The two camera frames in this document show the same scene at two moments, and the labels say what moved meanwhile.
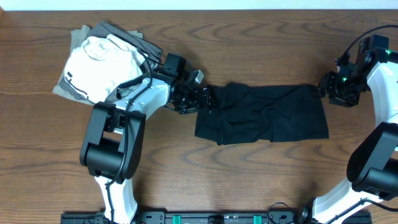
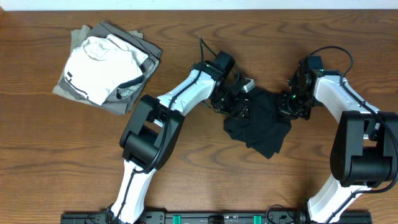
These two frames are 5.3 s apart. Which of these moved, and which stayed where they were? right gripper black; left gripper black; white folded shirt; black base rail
Moved: right gripper black; left gripper black
Stayed: black base rail; white folded shirt
